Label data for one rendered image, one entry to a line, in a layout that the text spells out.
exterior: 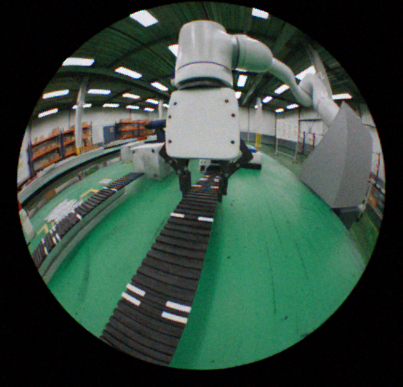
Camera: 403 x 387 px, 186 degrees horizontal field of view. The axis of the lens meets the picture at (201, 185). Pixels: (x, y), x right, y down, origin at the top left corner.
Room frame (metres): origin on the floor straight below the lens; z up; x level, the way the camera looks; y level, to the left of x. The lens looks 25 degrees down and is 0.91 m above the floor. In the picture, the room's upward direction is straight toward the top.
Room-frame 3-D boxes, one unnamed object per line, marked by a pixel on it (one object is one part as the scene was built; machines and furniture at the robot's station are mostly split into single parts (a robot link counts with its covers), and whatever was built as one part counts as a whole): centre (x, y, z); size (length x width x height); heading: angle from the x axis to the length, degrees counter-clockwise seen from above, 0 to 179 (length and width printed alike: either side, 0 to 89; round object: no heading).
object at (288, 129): (4.99, -3.94, 0.97); 1.51 x 0.50 x 1.95; 9
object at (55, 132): (2.77, 9.49, 1.59); 2.83 x 0.98 x 3.17; 169
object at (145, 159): (0.37, 0.14, 0.83); 0.12 x 0.09 x 0.10; 78
